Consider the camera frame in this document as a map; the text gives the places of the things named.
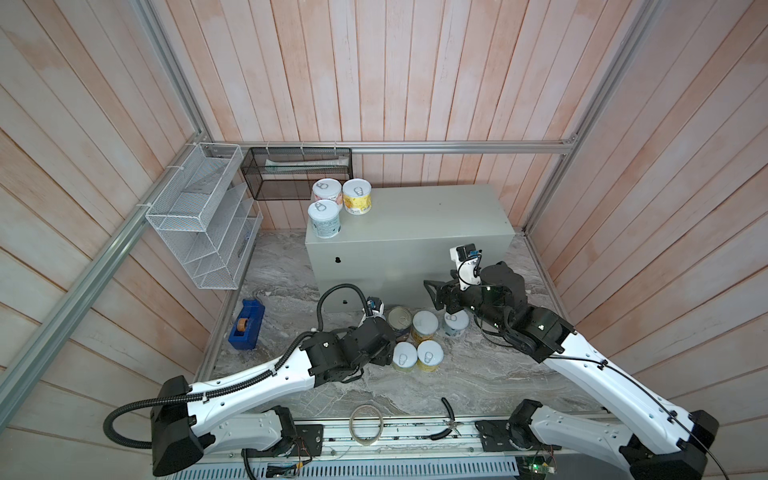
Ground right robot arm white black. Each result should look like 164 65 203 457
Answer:
423 259 719 479

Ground teal labelled can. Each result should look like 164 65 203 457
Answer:
308 199 341 239

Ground yellow can back row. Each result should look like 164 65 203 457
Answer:
411 310 439 343

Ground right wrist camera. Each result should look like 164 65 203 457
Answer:
449 243 482 291

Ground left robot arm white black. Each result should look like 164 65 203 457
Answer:
103 284 396 477

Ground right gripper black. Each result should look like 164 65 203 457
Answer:
424 268 507 335

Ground open-top dark metal can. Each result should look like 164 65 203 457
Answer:
387 306 413 338

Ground yellow labelled can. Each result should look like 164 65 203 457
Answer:
342 178 372 215

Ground coiled wire ring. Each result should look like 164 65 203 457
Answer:
348 404 385 446

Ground yellow can front right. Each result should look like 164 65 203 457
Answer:
417 340 444 372

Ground pink labelled can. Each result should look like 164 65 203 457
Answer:
312 178 343 208

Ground blue tape dispenser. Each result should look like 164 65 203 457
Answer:
228 299 265 350

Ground grey metal cabinet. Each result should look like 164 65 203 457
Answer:
305 184 515 309

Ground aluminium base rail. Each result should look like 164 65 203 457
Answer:
176 417 605 479

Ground black pliers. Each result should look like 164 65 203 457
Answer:
428 397 460 441

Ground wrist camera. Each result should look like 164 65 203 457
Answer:
366 296 384 318
449 243 482 291

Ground black mesh basket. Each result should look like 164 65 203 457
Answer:
240 146 354 201

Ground left aluminium wall rail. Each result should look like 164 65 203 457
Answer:
1 132 209 429

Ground green can front middle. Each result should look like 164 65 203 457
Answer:
391 342 418 372

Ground teal can back right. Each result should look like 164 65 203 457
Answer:
443 310 470 337

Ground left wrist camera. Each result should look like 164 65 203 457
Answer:
366 296 384 318

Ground horizontal aluminium wall rail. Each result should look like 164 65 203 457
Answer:
232 140 574 155

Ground white wire mesh shelf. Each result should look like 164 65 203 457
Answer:
146 143 263 290

